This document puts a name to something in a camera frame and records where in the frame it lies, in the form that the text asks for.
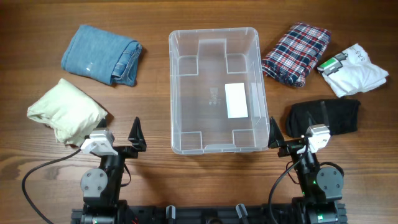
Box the left black cable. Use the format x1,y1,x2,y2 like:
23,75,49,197
21,147,82,224

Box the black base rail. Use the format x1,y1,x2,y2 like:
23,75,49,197
70,203,348,224

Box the white label in bin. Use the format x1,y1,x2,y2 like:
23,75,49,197
224,83,248,119

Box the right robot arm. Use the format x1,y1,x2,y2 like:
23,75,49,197
268,118,348,224

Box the plaid shirt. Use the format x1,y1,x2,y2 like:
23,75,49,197
262,22,331,88

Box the blue denim jeans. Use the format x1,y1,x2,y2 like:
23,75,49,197
61,25,142,86

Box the white printed t-shirt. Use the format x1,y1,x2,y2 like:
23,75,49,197
317,44,389,98

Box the black cable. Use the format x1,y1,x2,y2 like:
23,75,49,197
21,147,82,224
267,146,309,224

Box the cream cloth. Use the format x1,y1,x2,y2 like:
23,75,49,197
27,78,108,147

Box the right black cable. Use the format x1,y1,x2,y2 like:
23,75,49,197
267,146,309,224

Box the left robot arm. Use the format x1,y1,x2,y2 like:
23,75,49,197
71,118,147,224

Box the clear plastic storage bin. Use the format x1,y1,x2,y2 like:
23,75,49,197
169,27,270,156

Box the black garment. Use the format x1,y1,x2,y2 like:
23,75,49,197
285,98,361,138

